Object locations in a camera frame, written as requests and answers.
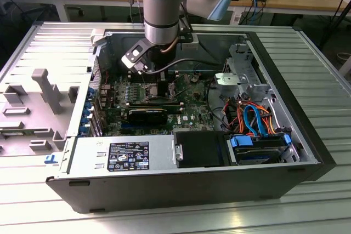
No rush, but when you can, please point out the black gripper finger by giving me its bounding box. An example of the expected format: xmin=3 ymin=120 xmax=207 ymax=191
xmin=158 ymin=71 xmax=169 ymax=99

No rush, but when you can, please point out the metal socket cover frame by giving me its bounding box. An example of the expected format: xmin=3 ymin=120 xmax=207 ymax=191
xmin=168 ymin=76 xmax=191 ymax=100

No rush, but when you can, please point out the CPU socket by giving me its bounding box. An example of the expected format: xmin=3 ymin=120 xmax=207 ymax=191
xmin=145 ymin=82 xmax=177 ymax=101

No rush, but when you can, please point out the black graphics card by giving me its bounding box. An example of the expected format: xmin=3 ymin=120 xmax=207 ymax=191
xmin=127 ymin=107 xmax=168 ymax=125

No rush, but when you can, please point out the green motherboard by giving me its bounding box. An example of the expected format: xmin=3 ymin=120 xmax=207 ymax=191
xmin=100 ymin=72 xmax=217 ymax=138

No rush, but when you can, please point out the metal drive cage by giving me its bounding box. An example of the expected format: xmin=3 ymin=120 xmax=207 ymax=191
xmin=223 ymin=43 xmax=261 ymax=84

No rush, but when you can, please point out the silver power supply with label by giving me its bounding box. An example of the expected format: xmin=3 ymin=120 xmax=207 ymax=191
xmin=67 ymin=135 xmax=176 ymax=174

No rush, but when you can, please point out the black open PC case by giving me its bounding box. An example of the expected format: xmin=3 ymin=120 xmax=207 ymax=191
xmin=45 ymin=27 xmax=337 ymax=214

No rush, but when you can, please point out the hard disk in blue carrier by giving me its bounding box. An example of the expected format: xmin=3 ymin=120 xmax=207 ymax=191
xmin=226 ymin=134 xmax=291 ymax=166

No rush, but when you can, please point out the grey parts rack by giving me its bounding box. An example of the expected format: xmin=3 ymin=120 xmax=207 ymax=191
xmin=0 ymin=68 xmax=80 ymax=158

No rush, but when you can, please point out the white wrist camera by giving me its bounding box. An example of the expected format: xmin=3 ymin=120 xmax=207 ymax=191
xmin=121 ymin=39 xmax=151 ymax=75

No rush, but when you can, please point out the black camera cable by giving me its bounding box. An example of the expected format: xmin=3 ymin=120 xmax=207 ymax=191
xmin=144 ymin=58 xmax=228 ymax=75

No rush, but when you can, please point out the silver round metal bracket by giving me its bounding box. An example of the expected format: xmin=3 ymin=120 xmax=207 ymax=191
xmin=213 ymin=72 xmax=247 ymax=100

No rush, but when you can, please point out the blue card retention bracket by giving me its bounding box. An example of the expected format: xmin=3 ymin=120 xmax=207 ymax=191
xmin=78 ymin=87 xmax=97 ymax=138

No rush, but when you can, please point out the orange red wire bundle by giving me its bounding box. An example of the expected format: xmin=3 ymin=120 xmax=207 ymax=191
xmin=224 ymin=101 xmax=276 ymax=136

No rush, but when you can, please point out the blue flat wire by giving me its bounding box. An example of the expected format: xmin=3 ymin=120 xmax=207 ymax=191
xmin=243 ymin=105 xmax=269 ymax=138

